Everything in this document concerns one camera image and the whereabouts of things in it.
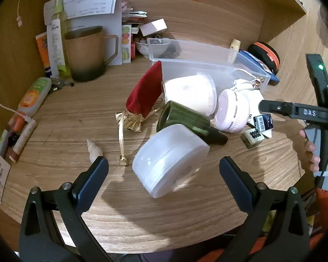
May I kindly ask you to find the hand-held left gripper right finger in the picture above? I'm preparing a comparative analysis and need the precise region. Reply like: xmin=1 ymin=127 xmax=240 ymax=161
xmin=219 ymin=156 xmax=311 ymax=262

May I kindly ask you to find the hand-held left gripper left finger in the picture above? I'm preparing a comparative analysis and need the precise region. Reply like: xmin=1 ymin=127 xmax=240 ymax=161
xmin=19 ymin=156 xmax=110 ymax=262

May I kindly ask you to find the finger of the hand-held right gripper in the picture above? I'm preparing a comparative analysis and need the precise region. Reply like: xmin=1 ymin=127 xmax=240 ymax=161
xmin=258 ymin=100 xmax=328 ymax=124

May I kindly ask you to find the white mahjong tile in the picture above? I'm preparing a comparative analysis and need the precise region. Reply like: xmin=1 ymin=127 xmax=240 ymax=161
xmin=244 ymin=129 xmax=264 ymax=149

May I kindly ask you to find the pink round device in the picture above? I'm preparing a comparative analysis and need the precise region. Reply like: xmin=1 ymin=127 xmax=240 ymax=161
xmin=214 ymin=89 xmax=251 ymax=134

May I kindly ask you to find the white round plastic container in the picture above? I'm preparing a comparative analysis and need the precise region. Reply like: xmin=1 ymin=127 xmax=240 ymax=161
xmin=132 ymin=124 xmax=210 ymax=198

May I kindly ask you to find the dark green bottle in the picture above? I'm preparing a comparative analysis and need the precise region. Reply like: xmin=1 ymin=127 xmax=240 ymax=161
xmin=156 ymin=101 xmax=228 ymax=146

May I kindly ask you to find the clear plastic bin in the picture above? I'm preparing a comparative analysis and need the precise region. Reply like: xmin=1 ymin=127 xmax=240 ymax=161
xmin=147 ymin=38 xmax=271 ymax=99

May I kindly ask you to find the pale pink plastic cup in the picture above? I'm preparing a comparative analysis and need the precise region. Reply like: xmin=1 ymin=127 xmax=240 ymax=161
xmin=161 ymin=74 xmax=218 ymax=116

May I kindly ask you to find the red velvet pouch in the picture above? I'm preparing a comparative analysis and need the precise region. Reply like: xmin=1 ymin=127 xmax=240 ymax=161
xmin=115 ymin=60 xmax=164 ymax=167

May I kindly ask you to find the person's right hand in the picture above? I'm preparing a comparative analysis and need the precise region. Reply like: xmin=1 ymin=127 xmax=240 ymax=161
xmin=300 ymin=130 xmax=328 ymax=173

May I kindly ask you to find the black barcode card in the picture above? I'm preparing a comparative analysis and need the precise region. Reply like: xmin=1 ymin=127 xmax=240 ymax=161
xmin=253 ymin=114 xmax=274 ymax=133

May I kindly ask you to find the beige seashell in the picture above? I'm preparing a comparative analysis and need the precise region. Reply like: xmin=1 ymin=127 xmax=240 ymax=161
xmin=87 ymin=139 xmax=104 ymax=164

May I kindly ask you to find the black orange round case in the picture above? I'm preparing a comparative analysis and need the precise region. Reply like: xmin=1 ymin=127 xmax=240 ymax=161
xmin=247 ymin=41 xmax=281 ymax=75

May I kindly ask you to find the wooden desk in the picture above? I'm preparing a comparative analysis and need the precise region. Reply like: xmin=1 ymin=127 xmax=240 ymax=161
xmin=0 ymin=0 xmax=328 ymax=254

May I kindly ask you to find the pink lip balm tube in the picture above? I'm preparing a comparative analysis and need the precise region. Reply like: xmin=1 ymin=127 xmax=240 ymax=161
xmin=9 ymin=119 xmax=38 ymax=164

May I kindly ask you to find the cream small bottle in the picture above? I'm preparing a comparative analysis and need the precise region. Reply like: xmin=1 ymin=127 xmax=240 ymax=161
xmin=227 ymin=39 xmax=241 ymax=63

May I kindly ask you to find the orange lip balm tube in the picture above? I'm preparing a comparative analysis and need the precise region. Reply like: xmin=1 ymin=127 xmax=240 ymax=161
xmin=8 ymin=113 xmax=26 ymax=140

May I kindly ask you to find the pale green packet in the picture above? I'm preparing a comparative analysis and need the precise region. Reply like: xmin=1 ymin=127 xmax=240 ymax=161
xmin=0 ymin=129 xmax=10 ymax=157

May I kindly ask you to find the person's orange clothing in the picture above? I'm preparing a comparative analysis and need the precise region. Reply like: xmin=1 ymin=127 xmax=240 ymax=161
xmin=199 ymin=169 xmax=328 ymax=262

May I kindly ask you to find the metal nail clipper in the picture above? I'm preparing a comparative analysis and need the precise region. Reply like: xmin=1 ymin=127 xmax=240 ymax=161
xmin=51 ymin=77 xmax=75 ymax=91

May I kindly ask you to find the orange green tube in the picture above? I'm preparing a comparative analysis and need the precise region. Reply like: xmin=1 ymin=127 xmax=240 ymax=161
xmin=18 ymin=77 xmax=52 ymax=118

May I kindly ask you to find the brown ceramic mug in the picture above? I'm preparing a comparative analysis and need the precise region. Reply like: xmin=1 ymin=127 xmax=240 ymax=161
xmin=63 ymin=26 xmax=119 ymax=82

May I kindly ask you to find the orange box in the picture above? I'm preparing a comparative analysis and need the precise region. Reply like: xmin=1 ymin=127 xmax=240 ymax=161
xmin=35 ymin=31 xmax=54 ymax=77

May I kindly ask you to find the fruit sticker box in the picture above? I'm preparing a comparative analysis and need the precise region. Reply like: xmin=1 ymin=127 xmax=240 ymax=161
xmin=121 ymin=24 xmax=132 ymax=64

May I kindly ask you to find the small glass bowl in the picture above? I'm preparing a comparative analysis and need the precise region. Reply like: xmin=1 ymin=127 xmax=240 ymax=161
xmin=135 ymin=38 xmax=171 ymax=59

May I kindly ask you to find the green yellow tube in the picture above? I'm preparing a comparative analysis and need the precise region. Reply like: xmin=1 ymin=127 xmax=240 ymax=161
xmin=50 ymin=0 xmax=72 ymax=78

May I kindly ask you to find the small white box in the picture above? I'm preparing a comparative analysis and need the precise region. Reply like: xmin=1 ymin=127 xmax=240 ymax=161
xmin=139 ymin=19 xmax=167 ymax=36

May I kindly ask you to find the pile of crumpled packets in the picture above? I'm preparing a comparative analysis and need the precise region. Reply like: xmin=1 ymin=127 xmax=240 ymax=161
xmin=121 ymin=0 xmax=148 ymax=36

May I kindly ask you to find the white cable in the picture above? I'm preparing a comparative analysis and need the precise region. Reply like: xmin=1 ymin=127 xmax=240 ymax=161
xmin=0 ymin=23 xmax=33 ymax=123

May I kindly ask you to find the white wall cord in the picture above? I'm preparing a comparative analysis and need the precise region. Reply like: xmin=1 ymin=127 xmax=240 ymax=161
xmin=15 ymin=0 xmax=26 ymax=28

